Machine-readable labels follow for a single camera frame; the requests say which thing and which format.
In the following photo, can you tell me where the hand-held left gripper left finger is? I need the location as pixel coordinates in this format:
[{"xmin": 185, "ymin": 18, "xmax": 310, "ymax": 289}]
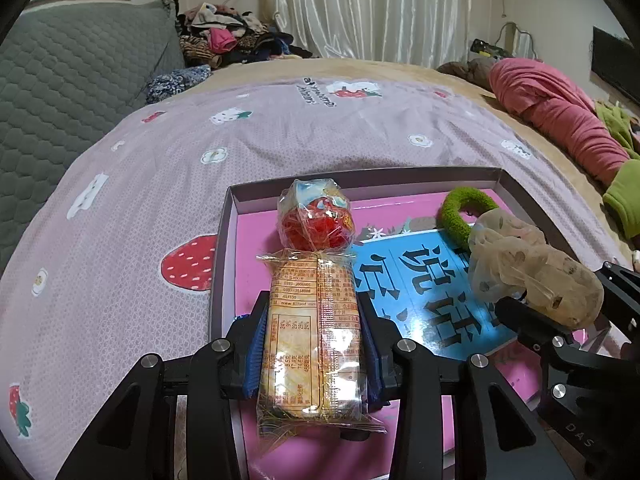
[{"xmin": 57, "ymin": 290, "xmax": 271, "ymax": 480}]

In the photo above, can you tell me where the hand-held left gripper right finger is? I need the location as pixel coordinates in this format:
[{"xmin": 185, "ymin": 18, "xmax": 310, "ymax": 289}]
[{"xmin": 357, "ymin": 290, "xmax": 576, "ymax": 480}]

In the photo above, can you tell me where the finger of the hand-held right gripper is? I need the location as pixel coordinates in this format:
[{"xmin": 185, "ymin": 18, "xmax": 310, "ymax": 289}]
[
  {"xmin": 594, "ymin": 260, "xmax": 640, "ymax": 317},
  {"xmin": 492, "ymin": 297, "xmax": 577, "ymax": 357}
]

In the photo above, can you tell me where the clear bread packet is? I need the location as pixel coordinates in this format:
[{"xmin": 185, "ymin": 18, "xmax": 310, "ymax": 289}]
[{"xmin": 255, "ymin": 247, "xmax": 388, "ymax": 453}]

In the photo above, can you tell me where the beige mesh scrunchie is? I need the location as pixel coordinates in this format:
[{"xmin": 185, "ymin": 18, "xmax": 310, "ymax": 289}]
[{"xmin": 467, "ymin": 208, "xmax": 605, "ymax": 328}]

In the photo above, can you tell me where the shallow cardboard box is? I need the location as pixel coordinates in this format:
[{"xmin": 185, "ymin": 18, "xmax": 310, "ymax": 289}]
[{"xmin": 207, "ymin": 166, "xmax": 623, "ymax": 480}]

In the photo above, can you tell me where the green blanket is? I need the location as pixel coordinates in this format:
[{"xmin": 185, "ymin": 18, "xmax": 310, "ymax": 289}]
[{"xmin": 595, "ymin": 102, "xmax": 640, "ymax": 241}]

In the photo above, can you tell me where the red wrapped candy ball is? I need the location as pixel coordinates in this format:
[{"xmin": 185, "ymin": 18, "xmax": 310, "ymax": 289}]
[{"xmin": 276, "ymin": 177, "xmax": 357, "ymax": 256}]

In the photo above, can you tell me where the pink quilt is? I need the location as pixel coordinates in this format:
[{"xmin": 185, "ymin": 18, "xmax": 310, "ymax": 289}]
[{"xmin": 487, "ymin": 57, "xmax": 631, "ymax": 188}]

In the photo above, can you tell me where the black television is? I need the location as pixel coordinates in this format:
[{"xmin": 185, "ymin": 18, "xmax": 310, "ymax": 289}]
[{"xmin": 591, "ymin": 25, "xmax": 640, "ymax": 98}]

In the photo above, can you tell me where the dark brown cloth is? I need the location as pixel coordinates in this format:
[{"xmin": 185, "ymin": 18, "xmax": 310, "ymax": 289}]
[{"xmin": 436, "ymin": 57, "xmax": 501, "ymax": 92}]

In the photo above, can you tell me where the black and yellow object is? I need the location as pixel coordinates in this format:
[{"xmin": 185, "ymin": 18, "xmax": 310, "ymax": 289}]
[{"xmin": 469, "ymin": 37, "xmax": 513, "ymax": 59}]

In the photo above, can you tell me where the blue floral cloth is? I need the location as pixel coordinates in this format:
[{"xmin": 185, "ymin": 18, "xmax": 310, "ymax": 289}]
[{"xmin": 145, "ymin": 64, "xmax": 213, "ymax": 105}]

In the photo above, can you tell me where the pile of clothes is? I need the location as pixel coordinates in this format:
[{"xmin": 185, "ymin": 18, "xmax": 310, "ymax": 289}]
[{"xmin": 165, "ymin": 0, "xmax": 313, "ymax": 68}]

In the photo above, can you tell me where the grey quilted headboard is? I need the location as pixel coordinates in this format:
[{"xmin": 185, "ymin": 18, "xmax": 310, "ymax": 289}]
[{"xmin": 0, "ymin": 0, "xmax": 187, "ymax": 261}]

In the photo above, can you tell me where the white curtain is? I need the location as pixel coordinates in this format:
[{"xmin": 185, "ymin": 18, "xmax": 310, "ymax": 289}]
[{"xmin": 265, "ymin": 0, "xmax": 473, "ymax": 68}]

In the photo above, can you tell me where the green fuzzy hair ring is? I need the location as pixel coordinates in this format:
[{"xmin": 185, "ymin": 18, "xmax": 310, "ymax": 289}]
[{"xmin": 439, "ymin": 186, "xmax": 501, "ymax": 248}]

